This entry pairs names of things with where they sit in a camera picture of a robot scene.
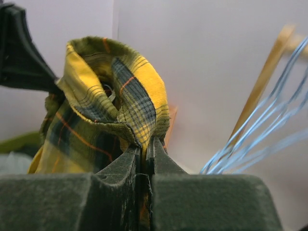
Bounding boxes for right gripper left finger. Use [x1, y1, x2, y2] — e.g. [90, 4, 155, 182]
[0, 146, 140, 231]

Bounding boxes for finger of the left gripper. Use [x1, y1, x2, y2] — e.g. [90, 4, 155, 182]
[0, 3, 62, 94]

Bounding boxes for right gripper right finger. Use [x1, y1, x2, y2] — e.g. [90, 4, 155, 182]
[146, 137, 282, 231]

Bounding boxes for yellow plaid shirt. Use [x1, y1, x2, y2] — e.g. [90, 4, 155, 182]
[27, 36, 171, 231]

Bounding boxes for grey shirt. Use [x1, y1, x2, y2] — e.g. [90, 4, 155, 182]
[0, 152, 32, 175]

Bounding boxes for green plastic laundry bin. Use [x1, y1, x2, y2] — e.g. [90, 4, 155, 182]
[0, 131, 40, 154]

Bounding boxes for wooden clothes rack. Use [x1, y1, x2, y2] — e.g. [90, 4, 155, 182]
[227, 25, 304, 146]

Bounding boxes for blue wire hangers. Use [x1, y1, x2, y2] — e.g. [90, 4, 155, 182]
[200, 37, 308, 175]

